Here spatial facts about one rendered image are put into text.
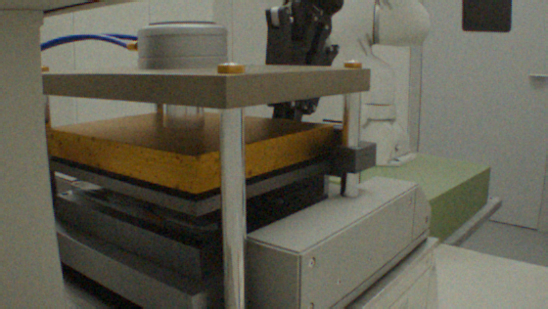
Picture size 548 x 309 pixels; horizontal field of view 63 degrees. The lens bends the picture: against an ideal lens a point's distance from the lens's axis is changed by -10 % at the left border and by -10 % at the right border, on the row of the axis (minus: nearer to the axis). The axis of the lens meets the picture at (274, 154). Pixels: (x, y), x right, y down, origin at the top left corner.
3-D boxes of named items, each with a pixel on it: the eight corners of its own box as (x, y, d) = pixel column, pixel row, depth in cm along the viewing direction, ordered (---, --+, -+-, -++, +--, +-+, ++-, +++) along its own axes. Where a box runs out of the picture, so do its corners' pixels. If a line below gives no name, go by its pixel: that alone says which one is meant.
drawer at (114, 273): (196, 345, 31) (188, 239, 30) (42, 257, 44) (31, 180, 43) (386, 225, 54) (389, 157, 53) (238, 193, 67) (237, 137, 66)
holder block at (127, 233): (201, 283, 33) (199, 247, 32) (57, 219, 44) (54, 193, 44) (328, 219, 45) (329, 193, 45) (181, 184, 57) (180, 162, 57)
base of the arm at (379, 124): (369, 147, 136) (373, 97, 133) (429, 158, 124) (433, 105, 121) (319, 155, 121) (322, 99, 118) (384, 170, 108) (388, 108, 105)
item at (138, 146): (197, 217, 31) (192, 66, 29) (41, 167, 44) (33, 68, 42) (335, 167, 45) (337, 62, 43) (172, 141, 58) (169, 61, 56)
